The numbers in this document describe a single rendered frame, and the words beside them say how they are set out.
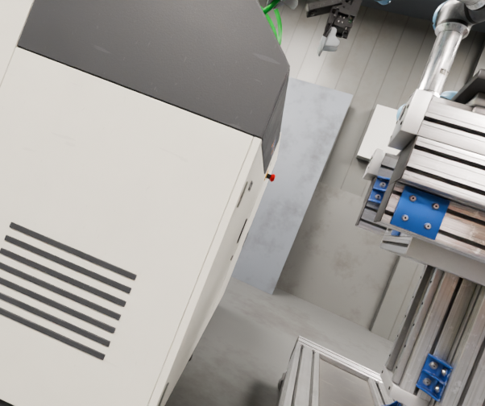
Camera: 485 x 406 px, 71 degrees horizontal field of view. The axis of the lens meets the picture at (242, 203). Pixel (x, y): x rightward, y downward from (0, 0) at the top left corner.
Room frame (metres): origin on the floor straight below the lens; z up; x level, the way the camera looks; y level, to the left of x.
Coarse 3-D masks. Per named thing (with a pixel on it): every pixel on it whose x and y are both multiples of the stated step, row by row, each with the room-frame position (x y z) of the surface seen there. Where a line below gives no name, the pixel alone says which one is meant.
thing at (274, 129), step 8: (280, 104) 0.81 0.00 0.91; (280, 112) 0.91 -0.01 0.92; (272, 120) 0.76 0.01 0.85; (280, 120) 1.03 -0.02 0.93; (272, 128) 0.85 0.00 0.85; (272, 136) 0.96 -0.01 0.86; (264, 144) 0.80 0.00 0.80; (264, 152) 0.90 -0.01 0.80; (264, 160) 1.03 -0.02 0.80; (264, 168) 1.20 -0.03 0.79
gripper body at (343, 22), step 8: (344, 0) 1.09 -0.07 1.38; (352, 0) 1.09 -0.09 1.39; (360, 0) 1.09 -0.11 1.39; (336, 8) 1.08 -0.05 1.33; (344, 8) 1.07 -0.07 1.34; (352, 8) 1.09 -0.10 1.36; (336, 16) 1.07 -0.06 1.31; (344, 16) 1.08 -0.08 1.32; (352, 16) 1.09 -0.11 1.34; (336, 24) 1.08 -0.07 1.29; (344, 24) 1.08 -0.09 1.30; (352, 24) 1.07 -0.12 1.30; (336, 32) 1.13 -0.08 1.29; (344, 32) 1.11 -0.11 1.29
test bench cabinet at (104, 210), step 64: (0, 128) 0.74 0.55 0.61; (64, 128) 0.73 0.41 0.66; (128, 128) 0.72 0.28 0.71; (192, 128) 0.71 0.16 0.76; (0, 192) 0.73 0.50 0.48; (64, 192) 0.72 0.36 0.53; (128, 192) 0.71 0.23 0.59; (192, 192) 0.70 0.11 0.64; (0, 256) 0.73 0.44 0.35; (64, 256) 0.72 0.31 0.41; (128, 256) 0.71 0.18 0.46; (192, 256) 0.70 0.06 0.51; (0, 320) 0.73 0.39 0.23; (64, 320) 0.72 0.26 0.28; (128, 320) 0.71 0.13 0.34; (0, 384) 0.72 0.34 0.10; (64, 384) 0.71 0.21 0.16; (128, 384) 0.70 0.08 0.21
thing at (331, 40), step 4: (332, 28) 1.08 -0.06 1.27; (332, 32) 1.08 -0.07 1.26; (324, 36) 1.08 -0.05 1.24; (328, 36) 1.08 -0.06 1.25; (332, 36) 1.09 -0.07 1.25; (324, 40) 1.08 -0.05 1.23; (328, 40) 1.09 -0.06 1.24; (332, 40) 1.09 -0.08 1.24; (336, 40) 1.08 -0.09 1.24; (320, 44) 1.09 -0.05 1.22; (324, 44) 1.09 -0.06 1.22; (328, 44) 1.09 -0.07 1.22; (332, 44) 1.09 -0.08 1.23; (336, 44) 1.08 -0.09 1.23; (320, 48) 1.09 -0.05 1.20; (320, 52) 1.10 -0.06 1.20
